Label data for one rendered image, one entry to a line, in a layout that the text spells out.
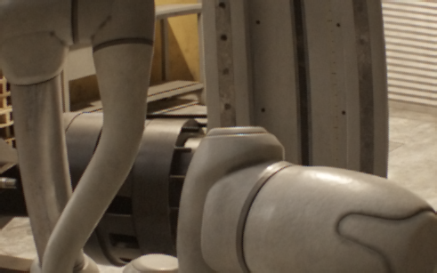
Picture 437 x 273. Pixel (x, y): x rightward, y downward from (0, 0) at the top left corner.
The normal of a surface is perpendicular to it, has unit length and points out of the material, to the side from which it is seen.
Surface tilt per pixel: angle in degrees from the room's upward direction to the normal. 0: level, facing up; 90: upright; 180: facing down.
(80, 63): 90
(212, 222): 76
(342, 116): 90
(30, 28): 109
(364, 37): 90
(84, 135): 30
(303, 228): 63
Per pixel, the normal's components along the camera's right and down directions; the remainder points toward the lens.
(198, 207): -0.56, 0.00
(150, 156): -0.21, -0.54
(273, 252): -0.72, 0.11
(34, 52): 0.22, 0.48
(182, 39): 0.76, 0.11
